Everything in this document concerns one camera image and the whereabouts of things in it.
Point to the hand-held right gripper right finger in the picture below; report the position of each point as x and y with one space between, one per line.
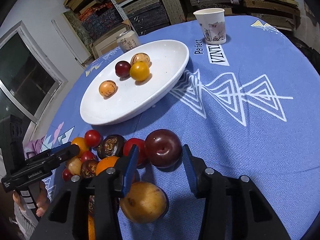
189 172

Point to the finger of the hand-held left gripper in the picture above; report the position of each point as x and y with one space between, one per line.
60 148
70 151

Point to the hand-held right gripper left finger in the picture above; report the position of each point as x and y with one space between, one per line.
130 170

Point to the orange yellow tomato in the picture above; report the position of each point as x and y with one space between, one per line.
82 142

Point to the pale beige fruit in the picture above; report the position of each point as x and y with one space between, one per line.
73 166

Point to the red tomato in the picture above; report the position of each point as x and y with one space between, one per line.
128 146
93 138
88 156
66 175

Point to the orange mandarin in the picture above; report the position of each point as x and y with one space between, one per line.
106 163
91 228

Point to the large dark red plum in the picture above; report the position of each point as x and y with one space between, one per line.
160 150

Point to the yellow brown-spotted pear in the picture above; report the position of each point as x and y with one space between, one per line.
143 203

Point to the white oval plate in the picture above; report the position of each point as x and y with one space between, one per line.
155 62

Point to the person's left forearm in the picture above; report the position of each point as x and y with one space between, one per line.
23 220

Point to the person's left hand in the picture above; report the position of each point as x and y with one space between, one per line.
43 200

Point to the dark object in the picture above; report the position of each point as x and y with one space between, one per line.
11 135

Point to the tan round fruit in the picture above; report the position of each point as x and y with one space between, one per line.
107 88

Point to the small dark red plum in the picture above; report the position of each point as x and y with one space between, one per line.
122 68

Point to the beige red-streaked fruit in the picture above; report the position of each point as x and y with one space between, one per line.
140 58

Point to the green patterned board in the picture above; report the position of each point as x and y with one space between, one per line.
75 27

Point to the silver drink can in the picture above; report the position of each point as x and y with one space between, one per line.
126 41

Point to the stack of blue red boxes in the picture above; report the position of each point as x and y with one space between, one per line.
100 20

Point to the printed paper cup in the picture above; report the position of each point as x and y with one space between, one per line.
212 22

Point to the stack of dark grey boxes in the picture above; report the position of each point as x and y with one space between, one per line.
147 17

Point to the upright woven box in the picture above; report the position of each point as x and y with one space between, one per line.
175 7

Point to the stack of brown woven boxes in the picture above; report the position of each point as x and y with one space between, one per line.
275 20

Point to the aluminium frame window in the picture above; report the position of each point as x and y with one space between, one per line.
22 75

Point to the white wall strip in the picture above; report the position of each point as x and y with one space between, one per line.
63 40

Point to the wooden picture frame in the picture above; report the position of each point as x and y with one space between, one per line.
105 46

